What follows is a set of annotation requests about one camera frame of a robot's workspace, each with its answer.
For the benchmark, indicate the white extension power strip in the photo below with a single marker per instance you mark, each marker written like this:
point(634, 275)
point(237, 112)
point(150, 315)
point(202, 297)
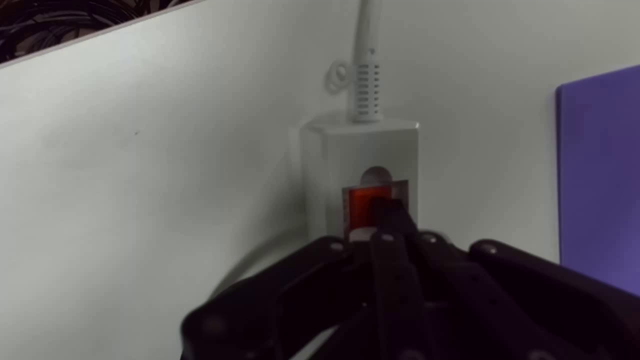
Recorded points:
point(361, 146)

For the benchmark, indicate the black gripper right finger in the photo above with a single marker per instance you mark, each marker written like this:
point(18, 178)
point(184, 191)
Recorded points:
point(506, 307)

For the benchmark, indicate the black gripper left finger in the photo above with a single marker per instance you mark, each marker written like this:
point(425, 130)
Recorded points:
point(301, 307)

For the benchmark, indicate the purple mat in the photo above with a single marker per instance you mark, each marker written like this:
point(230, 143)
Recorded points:
point(600, 181)

